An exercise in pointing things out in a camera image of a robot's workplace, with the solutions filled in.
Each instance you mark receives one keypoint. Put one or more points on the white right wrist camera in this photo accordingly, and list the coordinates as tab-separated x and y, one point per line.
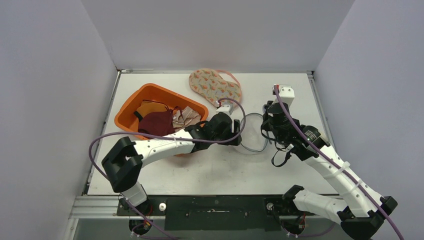
285	92

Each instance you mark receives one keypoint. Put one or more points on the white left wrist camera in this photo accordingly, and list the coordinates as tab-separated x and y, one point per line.
225	109

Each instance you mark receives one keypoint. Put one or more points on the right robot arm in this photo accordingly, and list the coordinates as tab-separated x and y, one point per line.
360	211

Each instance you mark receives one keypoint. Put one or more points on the dark red bra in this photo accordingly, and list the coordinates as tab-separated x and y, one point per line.
158	123

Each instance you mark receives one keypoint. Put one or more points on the orange plastic tub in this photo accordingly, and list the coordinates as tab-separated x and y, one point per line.
153	98

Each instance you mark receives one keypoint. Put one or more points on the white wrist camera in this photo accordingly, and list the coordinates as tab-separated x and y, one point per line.
225	109
285	92

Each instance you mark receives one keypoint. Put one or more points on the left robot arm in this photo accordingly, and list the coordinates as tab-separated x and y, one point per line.
123	163

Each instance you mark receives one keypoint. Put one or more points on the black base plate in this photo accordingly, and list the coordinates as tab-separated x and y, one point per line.
224	212

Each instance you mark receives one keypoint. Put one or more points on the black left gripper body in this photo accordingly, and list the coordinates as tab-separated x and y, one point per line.
228	134

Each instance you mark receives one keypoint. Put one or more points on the beige crumpled garment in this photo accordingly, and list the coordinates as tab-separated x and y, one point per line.
184	118

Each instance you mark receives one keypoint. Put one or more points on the floral padded bra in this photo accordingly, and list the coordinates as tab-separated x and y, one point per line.
216	86

